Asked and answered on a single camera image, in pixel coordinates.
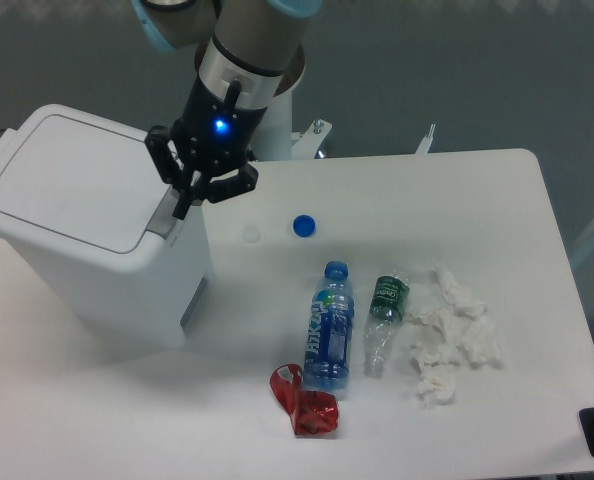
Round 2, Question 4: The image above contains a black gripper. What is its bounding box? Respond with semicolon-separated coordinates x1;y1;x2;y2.
144;77;266;220

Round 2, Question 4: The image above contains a white plastic trash can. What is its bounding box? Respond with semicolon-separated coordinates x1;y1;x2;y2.
0;104;212;348

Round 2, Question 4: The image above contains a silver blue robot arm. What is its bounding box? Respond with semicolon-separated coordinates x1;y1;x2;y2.
132;1;322;219

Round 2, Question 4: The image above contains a white bottle cap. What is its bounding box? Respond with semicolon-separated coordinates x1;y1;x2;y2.
241;225;261;244

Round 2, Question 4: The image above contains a blue bottle cap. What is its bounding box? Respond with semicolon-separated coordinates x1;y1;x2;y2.
292;214;316;238

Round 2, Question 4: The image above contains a blue plastic drink bottle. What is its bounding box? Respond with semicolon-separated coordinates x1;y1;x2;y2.
303;261;354;396

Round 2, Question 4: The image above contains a clear green-label plastic bottle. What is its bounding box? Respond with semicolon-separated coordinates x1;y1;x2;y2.
363;268;410;379

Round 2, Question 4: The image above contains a crumpled red plastic wrapper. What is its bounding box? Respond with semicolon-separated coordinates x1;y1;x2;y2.
269;363;339;437

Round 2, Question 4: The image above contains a crumpled white tissue upper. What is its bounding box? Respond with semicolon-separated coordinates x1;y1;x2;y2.
405;262;503;370

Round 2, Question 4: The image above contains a crumpled white tissue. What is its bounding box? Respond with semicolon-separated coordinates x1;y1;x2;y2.
411;343;456;409
405;262;503;370

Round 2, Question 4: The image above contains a crumpled white tissue lower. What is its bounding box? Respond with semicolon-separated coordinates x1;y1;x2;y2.
411;343;456;409

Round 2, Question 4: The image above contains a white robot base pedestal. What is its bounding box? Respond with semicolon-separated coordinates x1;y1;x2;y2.
251;44;306;161

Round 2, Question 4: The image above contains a white table bracket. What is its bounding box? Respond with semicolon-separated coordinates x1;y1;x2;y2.
291;119;333;160

